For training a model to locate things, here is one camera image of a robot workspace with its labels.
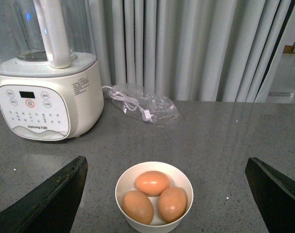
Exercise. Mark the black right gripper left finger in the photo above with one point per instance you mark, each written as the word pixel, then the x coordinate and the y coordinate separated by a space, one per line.
pixel 52 206

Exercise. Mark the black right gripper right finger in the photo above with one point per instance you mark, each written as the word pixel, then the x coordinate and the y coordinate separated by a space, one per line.
pixel 274 195

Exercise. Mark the brown egg front left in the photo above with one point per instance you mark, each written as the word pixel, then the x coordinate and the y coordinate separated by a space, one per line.
pixel 138 207

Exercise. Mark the brown egg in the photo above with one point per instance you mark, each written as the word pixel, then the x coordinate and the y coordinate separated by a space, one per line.
pixel 138 207
pixel 172 204
pixel 152 183

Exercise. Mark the brown egg back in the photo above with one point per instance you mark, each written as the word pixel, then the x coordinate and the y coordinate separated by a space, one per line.
pixel 152 183

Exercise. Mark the brown egg front right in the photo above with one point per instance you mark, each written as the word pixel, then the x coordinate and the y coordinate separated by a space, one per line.
pixel 172 204

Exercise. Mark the white bowl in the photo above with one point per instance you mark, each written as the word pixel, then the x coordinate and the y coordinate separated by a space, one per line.
pixel 126 182

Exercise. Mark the white Joyoung blender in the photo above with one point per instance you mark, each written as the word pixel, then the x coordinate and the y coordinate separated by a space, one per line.
pixel 50 84

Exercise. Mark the clear plastic bag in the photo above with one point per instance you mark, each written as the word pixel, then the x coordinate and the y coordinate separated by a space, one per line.
pixel 136 103

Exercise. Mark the grey curtain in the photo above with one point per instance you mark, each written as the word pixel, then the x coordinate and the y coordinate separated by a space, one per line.
pixel 206 50

